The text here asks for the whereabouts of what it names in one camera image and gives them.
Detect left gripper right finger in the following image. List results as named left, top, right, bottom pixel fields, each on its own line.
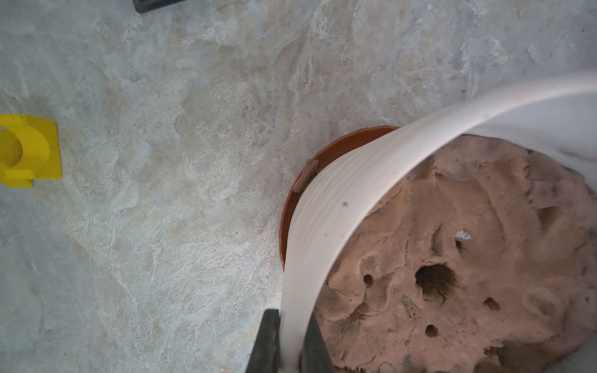
left=300, top=314, right=334, bottom=373

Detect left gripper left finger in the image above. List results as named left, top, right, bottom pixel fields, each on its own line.
left=245, top=309, right=280, bottom=373

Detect white ceramic pot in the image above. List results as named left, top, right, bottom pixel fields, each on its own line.
left=280, top=71, right=596, bottom=372

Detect mud patch near saucer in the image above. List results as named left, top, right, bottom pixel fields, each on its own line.
left=292, top=159, right=319, bottom=194

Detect brown mud in pot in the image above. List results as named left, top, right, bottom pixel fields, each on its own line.
left=315, top=136, right=596, bottom=372

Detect terracotta saucer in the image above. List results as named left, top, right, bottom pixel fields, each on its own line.
left=278, top=124, right=400, bottom=270

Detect yellow plastic block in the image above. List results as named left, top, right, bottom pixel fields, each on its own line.
left=1, top=114, right=62, bottom=188

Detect black grey checkerboard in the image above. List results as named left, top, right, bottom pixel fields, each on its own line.
left=132, top=0, right=184, bottom=14

